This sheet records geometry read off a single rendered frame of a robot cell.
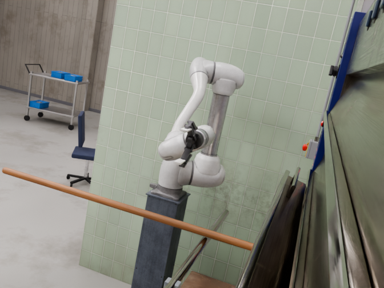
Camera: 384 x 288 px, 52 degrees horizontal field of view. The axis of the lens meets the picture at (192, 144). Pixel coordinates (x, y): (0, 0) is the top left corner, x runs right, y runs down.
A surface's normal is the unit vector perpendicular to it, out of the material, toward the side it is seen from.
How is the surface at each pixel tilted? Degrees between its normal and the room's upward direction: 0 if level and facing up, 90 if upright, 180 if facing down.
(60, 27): 90
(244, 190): 90
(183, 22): 90
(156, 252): 90
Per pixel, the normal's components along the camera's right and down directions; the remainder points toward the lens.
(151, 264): -0.30, 0.14
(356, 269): 0.50, -0.82
